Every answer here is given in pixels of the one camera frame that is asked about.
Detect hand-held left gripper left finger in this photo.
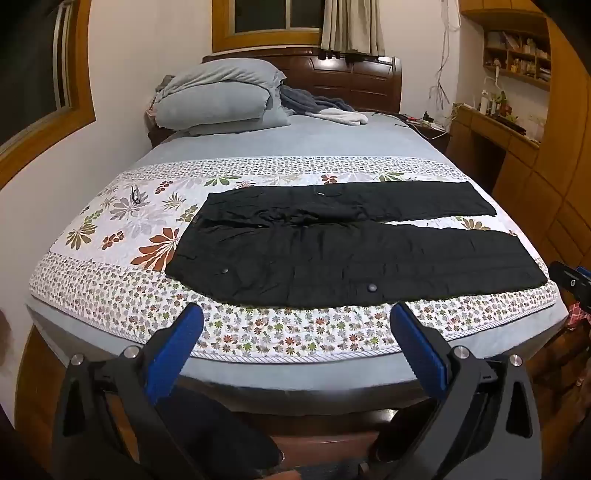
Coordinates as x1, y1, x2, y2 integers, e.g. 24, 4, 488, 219
51, 302, 282, 480

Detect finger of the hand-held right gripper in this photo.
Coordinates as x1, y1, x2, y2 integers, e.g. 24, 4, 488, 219
549, 261, 591, 308

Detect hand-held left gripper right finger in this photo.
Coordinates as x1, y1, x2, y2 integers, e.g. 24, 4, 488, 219
369, 302, 543, 480

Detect black pants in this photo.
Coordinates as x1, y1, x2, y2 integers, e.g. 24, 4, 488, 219
165, 181, 549, 309

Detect red plaid cloth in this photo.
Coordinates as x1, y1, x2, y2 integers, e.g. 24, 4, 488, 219
566, 304, 591, 329

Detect floral quilt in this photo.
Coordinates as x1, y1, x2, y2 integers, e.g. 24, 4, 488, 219
28, 154, 557, 363

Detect wooden wardrobe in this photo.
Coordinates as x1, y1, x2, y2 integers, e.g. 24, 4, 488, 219
492, 0, 591, 278

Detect wooden desk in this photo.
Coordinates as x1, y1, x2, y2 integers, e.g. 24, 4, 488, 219
450, 104, 541, 199

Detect wooden nightstand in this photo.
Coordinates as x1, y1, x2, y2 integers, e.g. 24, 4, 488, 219
398, 113, 452, 154

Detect grey pillow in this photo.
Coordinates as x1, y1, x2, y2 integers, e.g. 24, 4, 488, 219
173, 104, 291, 137
152, 59, 288, 131

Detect bed with grey sheet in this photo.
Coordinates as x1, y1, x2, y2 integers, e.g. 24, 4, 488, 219
25, 111, 571, 416

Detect white cloth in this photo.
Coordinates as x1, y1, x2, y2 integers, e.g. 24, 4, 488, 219
316, 108, 370, 126

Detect dark grey blanket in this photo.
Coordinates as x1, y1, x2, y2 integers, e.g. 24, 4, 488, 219
278, 85, 356, 116

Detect wooden headboard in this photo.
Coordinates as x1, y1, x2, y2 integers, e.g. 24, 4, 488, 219
202, 48, 403, 114

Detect large wooden framed window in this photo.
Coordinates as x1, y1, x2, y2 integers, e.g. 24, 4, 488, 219
0, 0, 97, 190

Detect beige curtain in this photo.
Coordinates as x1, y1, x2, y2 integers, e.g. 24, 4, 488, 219
320, 0, 385, 57

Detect wooden wall shelf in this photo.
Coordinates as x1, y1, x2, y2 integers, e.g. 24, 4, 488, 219
482, 28, 553, 91

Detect hanging wall cables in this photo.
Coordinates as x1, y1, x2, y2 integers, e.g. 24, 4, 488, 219
428, 0, 462, 126

